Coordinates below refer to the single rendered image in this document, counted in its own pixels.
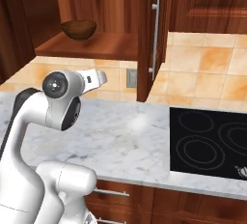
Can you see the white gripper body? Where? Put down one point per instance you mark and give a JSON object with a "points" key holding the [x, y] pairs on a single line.
{"points": [[99, 77]]}

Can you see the small grey striped object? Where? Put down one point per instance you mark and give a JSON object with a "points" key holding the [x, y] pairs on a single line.
{"points": [[241, 172]]}

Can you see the open wooden cupboard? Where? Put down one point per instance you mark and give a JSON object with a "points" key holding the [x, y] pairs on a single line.
{"points": [[93, 12]]}

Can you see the wooden drawer front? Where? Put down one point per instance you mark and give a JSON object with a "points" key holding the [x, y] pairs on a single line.
{"points": [[135, 205]]}

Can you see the brown wooden bowl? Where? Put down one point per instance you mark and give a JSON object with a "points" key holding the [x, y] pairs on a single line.
{"points": [[78, 30]]}

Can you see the wooden base cupboard door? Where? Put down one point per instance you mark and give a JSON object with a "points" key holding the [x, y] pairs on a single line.
{"points": [[199, 210]]}

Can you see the grey wall socket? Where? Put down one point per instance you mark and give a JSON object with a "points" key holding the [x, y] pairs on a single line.
{"points": [[131, 78]]}

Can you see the dark wooden cupboard door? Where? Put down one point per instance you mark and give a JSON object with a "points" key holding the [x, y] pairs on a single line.
{"points": [[14, 25]]}

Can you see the black hob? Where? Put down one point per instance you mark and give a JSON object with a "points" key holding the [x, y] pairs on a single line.
{"points": [[205, 141]]}

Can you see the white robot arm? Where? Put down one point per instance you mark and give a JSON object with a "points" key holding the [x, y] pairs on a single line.
{"points": [[22, 157]]}

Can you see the closed wooden cupboard door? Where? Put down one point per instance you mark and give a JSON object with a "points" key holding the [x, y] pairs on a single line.
{"points": [[209, 4]]}

